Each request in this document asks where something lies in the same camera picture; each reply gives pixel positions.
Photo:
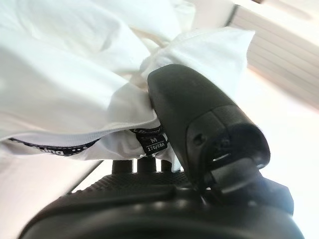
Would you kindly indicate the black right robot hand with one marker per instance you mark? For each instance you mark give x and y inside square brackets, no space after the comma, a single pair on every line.
[189,104]

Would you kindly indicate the white t-shirt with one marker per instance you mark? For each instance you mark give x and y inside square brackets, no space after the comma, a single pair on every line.
[74,74]

